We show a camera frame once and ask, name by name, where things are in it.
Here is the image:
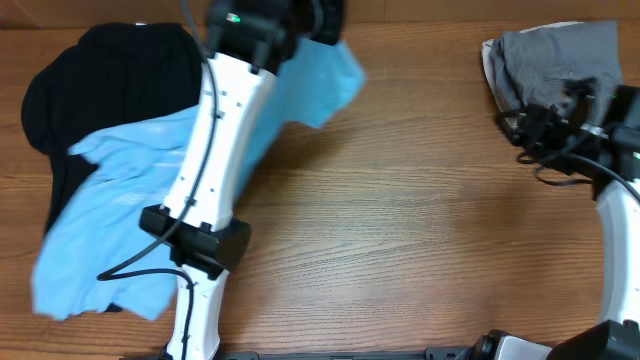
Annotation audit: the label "light blue t-shirt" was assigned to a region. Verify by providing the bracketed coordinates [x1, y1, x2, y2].
[31, 40, 366, 320]

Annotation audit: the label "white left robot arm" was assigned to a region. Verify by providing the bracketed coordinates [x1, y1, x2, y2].
[140, 0, 345, 359]

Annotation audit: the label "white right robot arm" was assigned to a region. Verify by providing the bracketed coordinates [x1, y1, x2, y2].
[447, 78, 639, 360]

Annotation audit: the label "grey folded shorts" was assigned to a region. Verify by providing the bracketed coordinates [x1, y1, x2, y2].
[490, 20, 623, 121]

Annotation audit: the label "white folded garment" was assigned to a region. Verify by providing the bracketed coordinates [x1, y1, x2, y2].
[481, 21, 581, 111]

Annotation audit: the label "black t-shirt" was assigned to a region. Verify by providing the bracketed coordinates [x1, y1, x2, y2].
[21, 23, 202, 226]

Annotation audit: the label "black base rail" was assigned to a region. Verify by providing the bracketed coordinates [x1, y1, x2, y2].
[119, 345, 471, 360]

